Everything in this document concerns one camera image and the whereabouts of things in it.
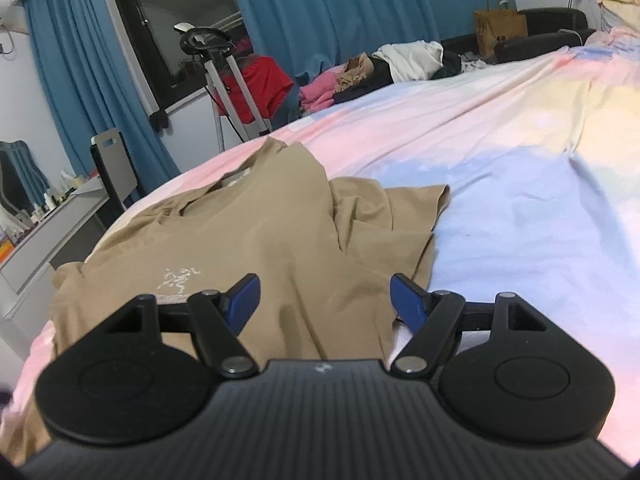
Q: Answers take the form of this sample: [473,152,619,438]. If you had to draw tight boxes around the pink folded clothes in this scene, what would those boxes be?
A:
[298,70,351,113]

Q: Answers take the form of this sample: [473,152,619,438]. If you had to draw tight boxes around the black garment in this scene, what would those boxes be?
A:
[332,58,401,106]

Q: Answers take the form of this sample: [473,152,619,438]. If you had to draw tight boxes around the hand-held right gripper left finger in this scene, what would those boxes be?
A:
[103,273,262,377]

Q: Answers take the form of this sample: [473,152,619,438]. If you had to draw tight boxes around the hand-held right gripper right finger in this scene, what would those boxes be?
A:
[389,273,550,377]

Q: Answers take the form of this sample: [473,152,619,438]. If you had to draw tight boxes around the pastel bed sheet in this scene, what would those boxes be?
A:
[0,25,640,461]

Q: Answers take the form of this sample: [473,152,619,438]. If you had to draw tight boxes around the grey chair back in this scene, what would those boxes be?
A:
[89,129,146,211]

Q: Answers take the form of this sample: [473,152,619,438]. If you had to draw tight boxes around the blue curtain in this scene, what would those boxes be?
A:
[21,0,182,191]
[224,0,517,86]

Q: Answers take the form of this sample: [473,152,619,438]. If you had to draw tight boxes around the dark window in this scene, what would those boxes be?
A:
[104,0,251,106]

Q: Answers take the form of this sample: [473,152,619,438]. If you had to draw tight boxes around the tan t-shirt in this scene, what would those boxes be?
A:
[9,137,452,453]

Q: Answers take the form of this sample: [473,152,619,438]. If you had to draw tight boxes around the grey dressing table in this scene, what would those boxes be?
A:
[0,175,112,321]

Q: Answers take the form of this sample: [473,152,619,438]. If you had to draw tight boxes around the black sofa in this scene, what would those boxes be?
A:
[442,7,598,65]

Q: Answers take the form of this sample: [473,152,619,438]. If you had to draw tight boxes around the red garment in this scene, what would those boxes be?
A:
[216,54,295,124]

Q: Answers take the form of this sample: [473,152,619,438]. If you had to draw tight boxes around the brown paper bag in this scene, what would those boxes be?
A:
[473,0,529,59]

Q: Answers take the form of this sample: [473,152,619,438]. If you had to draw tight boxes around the mirror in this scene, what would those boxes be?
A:
[0,140,51,226]

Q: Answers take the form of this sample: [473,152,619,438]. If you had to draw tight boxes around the white garment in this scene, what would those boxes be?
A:
[372,40,446,83]

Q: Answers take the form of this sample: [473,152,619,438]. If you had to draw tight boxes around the beige garment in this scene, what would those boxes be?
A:
[335,54,379,95]

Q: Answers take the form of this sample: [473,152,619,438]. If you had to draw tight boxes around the garment steamer stand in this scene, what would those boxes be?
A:
[173,22,273,151]

